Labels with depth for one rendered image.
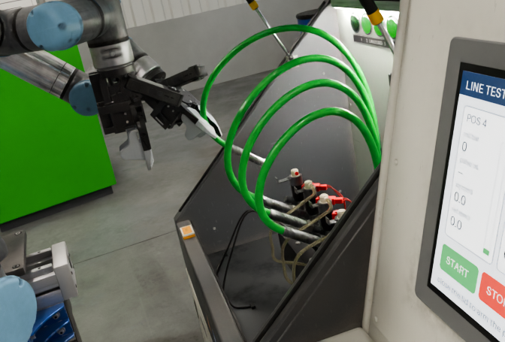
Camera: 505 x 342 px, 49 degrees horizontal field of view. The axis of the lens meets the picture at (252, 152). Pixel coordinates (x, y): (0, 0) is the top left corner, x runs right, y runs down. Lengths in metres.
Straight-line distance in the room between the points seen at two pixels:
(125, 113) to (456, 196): 0.62
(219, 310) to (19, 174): 3.43
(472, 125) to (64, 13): 0.62
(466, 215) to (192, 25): 7.20
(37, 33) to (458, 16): 0.62
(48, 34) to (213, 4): 6.96
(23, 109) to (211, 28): 4.04
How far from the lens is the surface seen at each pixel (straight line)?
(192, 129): 1.26
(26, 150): 4.40
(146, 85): 1.07
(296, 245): 1.22
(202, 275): 1.25
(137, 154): 1.10
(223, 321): 1.09
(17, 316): 0.80
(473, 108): 0.67
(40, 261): 1.48
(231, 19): 7.93
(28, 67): 1.24
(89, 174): 4.52
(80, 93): 1.21
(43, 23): 0.95
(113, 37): 1.04
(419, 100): 0.77
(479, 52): 0.67
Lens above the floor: 1.57
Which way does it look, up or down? 19 degrees down
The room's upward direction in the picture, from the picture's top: 11 degrees counter-clockwise
